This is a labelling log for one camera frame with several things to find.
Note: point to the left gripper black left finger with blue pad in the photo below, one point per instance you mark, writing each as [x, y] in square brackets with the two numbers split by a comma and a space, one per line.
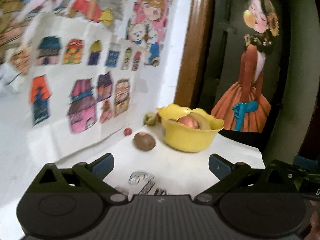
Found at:
[81, 184]

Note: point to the yellow plastic fruit bowl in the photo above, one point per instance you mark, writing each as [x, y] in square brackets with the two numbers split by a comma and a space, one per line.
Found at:
[181, 137]

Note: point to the girl with bubblegum painting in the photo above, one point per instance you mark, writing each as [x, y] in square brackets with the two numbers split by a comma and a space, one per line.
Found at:
[260, 72]

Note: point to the green guava fruit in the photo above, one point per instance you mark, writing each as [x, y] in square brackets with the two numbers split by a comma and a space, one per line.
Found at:
[150, 119]

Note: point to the small red cherry tomato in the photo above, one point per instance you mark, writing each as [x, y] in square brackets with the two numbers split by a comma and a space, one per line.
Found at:
[127, 131]

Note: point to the paper sheet with house drawings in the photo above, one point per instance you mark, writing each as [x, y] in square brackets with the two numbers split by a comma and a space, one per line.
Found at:
[82, 84]

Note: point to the banana in bowl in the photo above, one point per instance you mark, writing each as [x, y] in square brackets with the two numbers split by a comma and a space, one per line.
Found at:
[203, 123]

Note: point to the brown wooden frame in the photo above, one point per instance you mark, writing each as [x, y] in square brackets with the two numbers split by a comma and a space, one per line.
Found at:
[196, 43]

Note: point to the red apple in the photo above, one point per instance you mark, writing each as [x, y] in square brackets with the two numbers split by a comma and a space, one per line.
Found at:
[189, 121]

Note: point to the cartoon child drawing blue shirt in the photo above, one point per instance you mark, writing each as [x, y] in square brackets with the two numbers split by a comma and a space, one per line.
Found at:
[19, 23]

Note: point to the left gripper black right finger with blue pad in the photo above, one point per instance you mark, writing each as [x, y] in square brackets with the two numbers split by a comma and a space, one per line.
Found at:
[239, 183]

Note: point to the brown kiwi with sticker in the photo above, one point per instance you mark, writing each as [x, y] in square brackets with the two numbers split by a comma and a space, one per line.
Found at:
[144, 141]

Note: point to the cartoon sticker on table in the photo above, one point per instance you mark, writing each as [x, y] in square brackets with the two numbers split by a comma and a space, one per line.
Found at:
[141, 183]

